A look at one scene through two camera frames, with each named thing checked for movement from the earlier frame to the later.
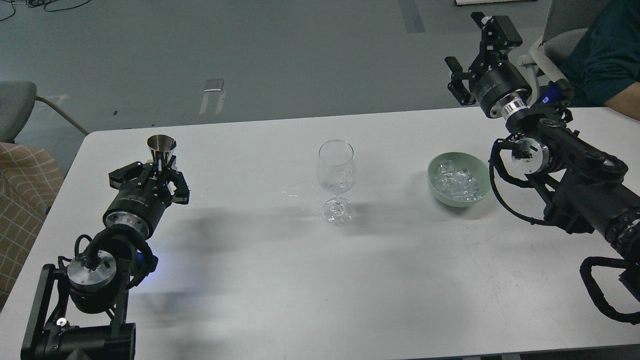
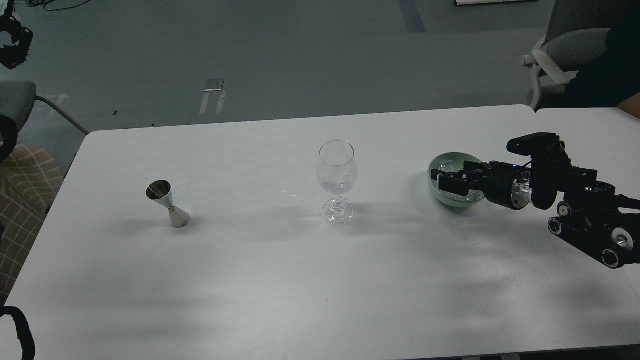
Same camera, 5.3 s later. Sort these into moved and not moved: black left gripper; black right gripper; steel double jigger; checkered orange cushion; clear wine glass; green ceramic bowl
Moved: black left gripper; black right gripper; steel double jigger
Not moved: clear wine glass; checkered orange cushion; green ceramic bowl
